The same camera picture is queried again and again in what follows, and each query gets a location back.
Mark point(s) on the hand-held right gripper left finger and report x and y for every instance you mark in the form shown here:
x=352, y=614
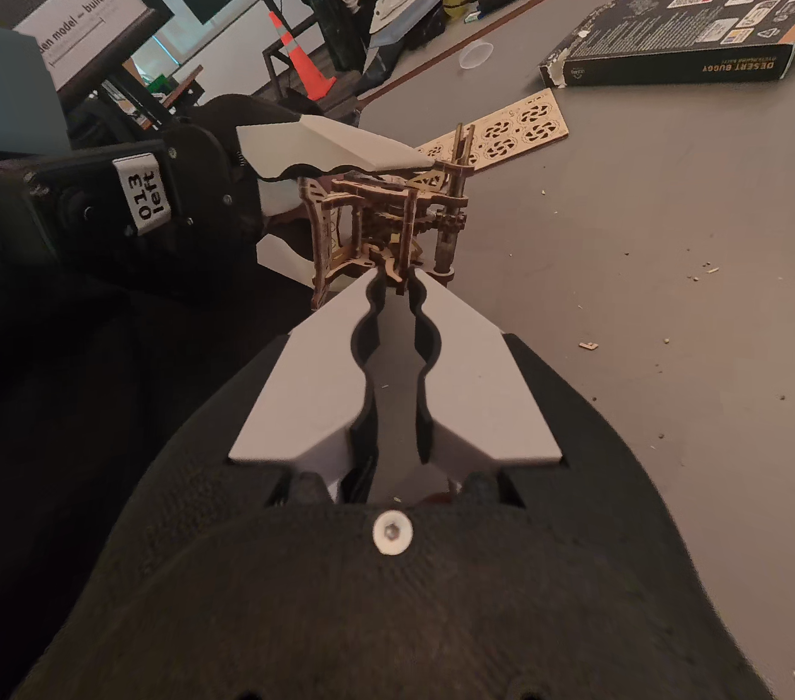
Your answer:
x=292, y=402

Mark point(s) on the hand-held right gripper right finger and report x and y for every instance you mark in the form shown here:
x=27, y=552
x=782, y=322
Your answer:
x=490, y=402

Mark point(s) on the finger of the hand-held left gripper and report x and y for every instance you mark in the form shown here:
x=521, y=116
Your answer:
x=335, y=144
x=279, y=256

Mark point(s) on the wooden mechanical model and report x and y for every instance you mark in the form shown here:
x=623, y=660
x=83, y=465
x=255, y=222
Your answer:
x=372, y=215

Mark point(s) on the wooden parts sheet gear wheels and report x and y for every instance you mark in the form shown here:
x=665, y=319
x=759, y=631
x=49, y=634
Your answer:
x=528, y=128

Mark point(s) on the orange traffic cone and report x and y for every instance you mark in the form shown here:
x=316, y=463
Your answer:
x=304, y=66

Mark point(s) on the clear plastic cup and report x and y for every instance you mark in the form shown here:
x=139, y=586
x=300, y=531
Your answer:
x=477, y=55

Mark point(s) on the black cardboard box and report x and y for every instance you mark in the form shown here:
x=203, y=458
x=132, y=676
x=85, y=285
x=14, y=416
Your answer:
x=683, y=29

